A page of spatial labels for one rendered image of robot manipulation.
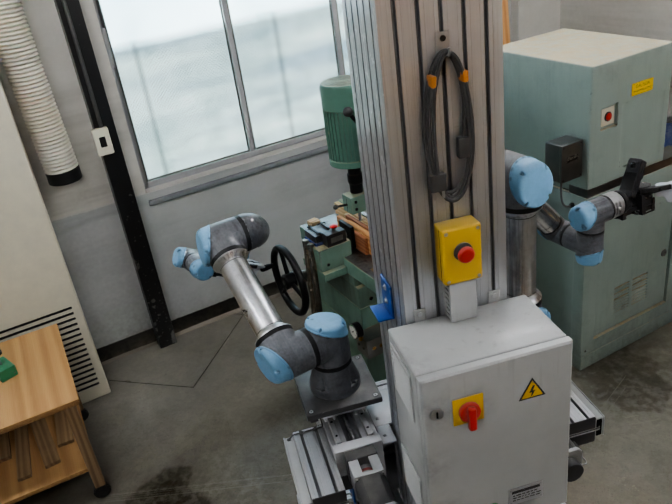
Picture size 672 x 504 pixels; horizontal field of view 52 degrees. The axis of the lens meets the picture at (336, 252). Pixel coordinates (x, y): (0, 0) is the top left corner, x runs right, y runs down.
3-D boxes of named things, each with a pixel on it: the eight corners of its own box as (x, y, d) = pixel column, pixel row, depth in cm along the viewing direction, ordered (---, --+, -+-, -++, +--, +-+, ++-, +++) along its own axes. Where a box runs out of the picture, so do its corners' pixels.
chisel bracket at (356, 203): (344, 213, 271) (341, 193, 267) (374, 202, 276) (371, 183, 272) (353, 219, 265) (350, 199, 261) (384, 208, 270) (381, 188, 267)
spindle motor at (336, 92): (321, 162, 264) (310, 82, 250) (360, 150, 271) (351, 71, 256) (344, 174, 250) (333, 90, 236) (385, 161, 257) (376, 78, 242)
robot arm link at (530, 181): (517, 316, 206) (516, 142, 180) (554, 339, 193) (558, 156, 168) (485, 331, 201) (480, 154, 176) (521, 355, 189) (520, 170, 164)
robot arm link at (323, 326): (359, 357, 198) (354, 318, 192) (319, 377, 193) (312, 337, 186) (337, 339, 208) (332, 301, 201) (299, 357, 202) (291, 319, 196)
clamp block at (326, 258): (304, 259, 266) (301, 238, 262) (334, 247, 271) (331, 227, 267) (322, 273, 254) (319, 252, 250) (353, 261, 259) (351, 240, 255)
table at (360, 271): (280, 245, 286) (278, 232, 283) (343, 222, 297) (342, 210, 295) (355, 306, 237) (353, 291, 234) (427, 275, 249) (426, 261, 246)
